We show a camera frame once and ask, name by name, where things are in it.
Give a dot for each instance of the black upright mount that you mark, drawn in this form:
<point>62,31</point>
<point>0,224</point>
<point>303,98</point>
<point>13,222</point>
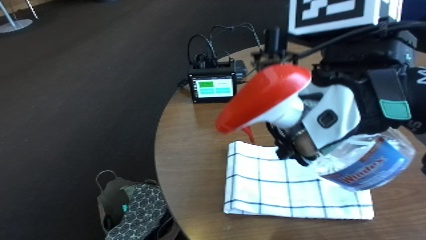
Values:
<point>273,43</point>

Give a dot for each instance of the white cube with black markers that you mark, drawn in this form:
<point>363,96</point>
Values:
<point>336,16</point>

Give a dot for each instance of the white blue-checked cloth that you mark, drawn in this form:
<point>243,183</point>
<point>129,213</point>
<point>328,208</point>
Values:
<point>270,186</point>

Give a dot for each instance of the patterned grey fabric pouch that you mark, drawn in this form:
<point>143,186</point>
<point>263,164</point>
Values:
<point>141,213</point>

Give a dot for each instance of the white palm camera housing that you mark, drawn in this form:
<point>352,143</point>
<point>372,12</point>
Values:
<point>336,110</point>

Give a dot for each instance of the small black device with screen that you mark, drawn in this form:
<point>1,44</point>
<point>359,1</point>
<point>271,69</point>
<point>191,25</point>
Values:
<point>211,87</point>

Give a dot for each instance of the white stand base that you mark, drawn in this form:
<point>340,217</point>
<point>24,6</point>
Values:
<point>14,25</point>

